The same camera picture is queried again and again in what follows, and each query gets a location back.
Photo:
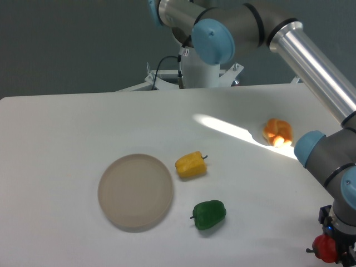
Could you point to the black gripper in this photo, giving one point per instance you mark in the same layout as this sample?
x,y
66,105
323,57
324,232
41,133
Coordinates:
x,y
341,233

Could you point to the red bell pepper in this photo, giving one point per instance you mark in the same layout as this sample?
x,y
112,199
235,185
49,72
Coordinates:
x,y
324,248

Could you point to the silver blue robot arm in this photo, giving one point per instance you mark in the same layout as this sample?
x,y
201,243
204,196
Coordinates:
x,y
217,35

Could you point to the green bell pepper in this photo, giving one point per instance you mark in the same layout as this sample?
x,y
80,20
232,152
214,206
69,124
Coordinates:
x,y
208,213

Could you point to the yellow bell pepper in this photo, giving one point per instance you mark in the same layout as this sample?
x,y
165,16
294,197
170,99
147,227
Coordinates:
x,y
190,165

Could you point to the orange bread roll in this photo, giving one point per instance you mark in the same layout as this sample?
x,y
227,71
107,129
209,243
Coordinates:
x,y
278,133

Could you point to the beige round plate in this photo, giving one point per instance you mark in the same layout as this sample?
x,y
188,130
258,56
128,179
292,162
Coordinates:
x,y
135,192

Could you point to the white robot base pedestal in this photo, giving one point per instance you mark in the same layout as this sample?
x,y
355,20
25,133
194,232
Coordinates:
x,y
191,73

